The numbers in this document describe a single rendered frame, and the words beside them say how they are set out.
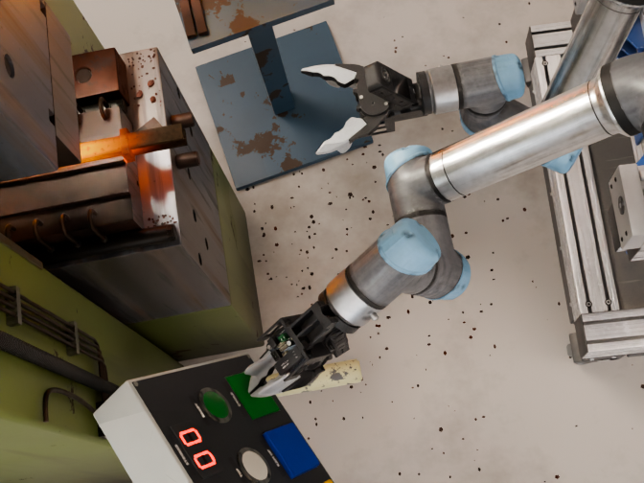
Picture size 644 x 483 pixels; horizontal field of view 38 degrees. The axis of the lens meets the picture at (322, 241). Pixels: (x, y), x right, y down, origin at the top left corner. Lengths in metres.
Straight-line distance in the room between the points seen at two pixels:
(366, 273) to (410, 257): 0.06
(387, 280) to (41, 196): 0.64
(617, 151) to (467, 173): 1.14
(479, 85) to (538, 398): 1.09
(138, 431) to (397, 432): 1.23
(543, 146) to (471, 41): 1.50
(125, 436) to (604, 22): 0.89
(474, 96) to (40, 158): 0.70
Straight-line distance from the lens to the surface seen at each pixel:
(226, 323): 2.13
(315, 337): 1.25
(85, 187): 1.56
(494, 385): 2.39
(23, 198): 1.59
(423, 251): 1.18
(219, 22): 1.89
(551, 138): 1.22
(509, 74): 1.52
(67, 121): 1.28
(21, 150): 1.14
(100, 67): 1.65
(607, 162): 2.36
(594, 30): 1.45
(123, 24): 2.87
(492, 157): 1.25
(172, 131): 1.53
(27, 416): 1.35
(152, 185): 1.61
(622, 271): 2.28
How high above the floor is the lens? 2.36
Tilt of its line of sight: 72 degrees down
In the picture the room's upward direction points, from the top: 18 degrees counter-clockwise
